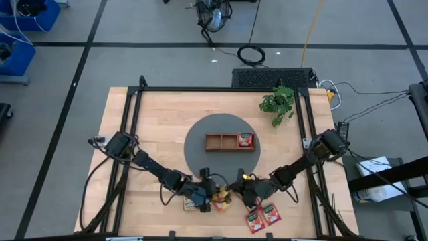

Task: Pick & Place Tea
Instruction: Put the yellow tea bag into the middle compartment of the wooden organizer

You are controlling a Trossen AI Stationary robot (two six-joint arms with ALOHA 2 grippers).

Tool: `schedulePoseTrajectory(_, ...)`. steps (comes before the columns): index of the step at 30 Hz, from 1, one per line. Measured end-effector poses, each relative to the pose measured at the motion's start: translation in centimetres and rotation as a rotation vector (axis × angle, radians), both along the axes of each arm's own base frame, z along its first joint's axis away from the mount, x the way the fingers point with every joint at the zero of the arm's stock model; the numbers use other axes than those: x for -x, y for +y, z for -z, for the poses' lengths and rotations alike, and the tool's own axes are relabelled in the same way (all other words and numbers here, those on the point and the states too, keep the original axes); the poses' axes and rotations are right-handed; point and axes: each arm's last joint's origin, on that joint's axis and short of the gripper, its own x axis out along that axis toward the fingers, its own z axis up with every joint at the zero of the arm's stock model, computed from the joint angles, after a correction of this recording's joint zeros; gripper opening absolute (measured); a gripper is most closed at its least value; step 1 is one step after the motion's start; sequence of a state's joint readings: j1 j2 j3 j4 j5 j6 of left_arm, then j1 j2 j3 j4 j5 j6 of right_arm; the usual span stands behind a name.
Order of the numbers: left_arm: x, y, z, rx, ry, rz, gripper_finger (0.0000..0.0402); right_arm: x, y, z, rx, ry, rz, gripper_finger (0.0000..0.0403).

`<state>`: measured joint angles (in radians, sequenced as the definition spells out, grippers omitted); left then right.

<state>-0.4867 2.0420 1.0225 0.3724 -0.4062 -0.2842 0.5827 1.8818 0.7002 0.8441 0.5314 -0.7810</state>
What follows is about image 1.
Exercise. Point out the grey side cart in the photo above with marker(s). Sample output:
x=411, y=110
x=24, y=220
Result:
x=384, y=207

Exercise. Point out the blue plastic bin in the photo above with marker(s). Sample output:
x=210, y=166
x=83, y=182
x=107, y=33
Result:
x=23, y=60
x=47, y=20

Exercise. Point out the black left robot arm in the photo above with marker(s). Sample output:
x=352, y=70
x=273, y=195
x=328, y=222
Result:
x=157, y=170

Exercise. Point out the white booklet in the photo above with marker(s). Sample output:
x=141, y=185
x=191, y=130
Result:
x=371, y=165

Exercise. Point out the black cart bar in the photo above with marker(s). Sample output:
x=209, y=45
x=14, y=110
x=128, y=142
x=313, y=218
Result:
x=394, y=174

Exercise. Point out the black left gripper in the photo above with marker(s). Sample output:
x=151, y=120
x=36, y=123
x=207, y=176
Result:
x=199, y=194

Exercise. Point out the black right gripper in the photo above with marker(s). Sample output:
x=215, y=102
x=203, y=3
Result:
x=259, y=190

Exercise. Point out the orange mango tea bag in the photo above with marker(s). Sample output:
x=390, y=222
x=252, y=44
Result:
x=220, y=204

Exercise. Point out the white paper sheet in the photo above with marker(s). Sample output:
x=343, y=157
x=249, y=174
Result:
x=378, y=194

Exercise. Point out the potted green plant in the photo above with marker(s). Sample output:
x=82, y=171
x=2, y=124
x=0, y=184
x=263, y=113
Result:
x=277, y=102

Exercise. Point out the black floor fan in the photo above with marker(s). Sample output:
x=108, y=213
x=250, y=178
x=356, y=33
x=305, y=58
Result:
x=214, y=16

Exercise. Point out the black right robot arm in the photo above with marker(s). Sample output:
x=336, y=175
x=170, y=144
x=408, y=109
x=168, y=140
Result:
x=301, y=164

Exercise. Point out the black aluminium table frame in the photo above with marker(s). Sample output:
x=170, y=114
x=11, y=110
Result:
x=217, y=89

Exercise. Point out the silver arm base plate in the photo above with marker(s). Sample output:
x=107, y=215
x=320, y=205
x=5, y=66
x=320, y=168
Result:
x=100, y=138
x=306, y=143

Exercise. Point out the round grey woven placemat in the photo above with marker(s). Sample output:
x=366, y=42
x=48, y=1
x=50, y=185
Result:
x=220, y=125

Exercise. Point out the black computer case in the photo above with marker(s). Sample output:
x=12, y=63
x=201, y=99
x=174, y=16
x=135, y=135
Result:
x=267, y=78

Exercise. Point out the silver aluminium bracket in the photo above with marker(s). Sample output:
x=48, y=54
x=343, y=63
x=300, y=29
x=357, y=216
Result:
x=123, y=239

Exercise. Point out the red strawberry tea bag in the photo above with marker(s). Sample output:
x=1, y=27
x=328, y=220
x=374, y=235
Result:
x=271, y=214
x=245, y=140
x=255, y=222

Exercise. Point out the black floor object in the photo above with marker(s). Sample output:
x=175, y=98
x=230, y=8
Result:
x=4, y=112

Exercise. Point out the wooden compartment box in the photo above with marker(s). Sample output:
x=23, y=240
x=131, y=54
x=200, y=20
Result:
x=220, y=142

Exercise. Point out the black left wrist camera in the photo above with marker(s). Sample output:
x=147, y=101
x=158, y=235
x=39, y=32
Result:
x=204, y=173

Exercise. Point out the black power adapter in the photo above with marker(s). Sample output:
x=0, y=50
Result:
x=343, y=130

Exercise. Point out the yellow power plug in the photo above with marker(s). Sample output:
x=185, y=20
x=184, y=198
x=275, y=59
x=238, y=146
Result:
x=330, y=96

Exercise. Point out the brown cinnamon apple tea bag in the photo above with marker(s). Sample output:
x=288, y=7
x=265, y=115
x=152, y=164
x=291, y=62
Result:
x=188, y=204

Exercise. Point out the black furniture piece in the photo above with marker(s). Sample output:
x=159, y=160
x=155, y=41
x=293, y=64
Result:
x=421, y=103

